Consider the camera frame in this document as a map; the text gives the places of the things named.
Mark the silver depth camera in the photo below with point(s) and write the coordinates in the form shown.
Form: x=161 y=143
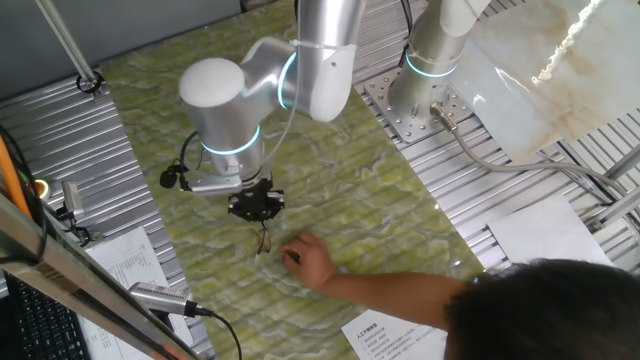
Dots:
x=157 y=296

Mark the yellow red emergency button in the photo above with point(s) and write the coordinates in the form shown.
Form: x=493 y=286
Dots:
x=42 y=189

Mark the green marble pattern mat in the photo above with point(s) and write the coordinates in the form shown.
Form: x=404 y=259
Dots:
x=250 y=280

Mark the small grey camera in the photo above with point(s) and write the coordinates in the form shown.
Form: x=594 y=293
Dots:
x=72 y=196

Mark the red frame glasses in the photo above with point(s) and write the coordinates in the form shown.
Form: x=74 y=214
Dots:
x=263 y=240

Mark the paper with Chinese text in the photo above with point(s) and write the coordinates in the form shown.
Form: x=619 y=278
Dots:
x=390 y=335

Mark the black keyboard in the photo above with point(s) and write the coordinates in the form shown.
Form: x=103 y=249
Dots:
x=40 y=325

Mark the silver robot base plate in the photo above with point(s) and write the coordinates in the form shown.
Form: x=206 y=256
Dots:
x=405 y=125

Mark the person's dark haired head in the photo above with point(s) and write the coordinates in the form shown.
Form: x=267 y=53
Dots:
x=550 y=315

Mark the aluminium strut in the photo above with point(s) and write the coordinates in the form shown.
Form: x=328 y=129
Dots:
x=620 y=167
x=615 y=202

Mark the white marble pattern sheet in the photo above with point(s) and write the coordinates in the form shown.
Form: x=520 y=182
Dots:
x=550 y=75

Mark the person's hand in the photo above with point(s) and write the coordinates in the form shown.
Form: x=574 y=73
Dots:
x=310 y=260

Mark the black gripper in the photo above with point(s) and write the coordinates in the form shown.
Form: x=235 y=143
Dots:
x=257 y=189

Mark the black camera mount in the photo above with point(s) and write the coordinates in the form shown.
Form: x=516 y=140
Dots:
x=75 y=230

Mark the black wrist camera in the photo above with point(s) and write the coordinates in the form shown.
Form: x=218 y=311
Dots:
x=169 y=177

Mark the printed table paper sheet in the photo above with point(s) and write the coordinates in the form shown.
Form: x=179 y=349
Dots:
x=125 y=260

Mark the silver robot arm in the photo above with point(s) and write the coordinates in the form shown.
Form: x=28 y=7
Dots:
x=225 y=100

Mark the aluminium frame bar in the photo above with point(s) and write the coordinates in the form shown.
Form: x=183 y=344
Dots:
x=75 y=280

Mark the plain white sheet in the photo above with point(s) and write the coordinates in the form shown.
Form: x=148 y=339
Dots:
x=545 y=230

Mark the aluminium pole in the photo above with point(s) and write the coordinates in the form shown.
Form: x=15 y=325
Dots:
x=65 y=45

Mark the person's forearm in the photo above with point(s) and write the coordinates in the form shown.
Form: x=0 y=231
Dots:
x=395 y=295

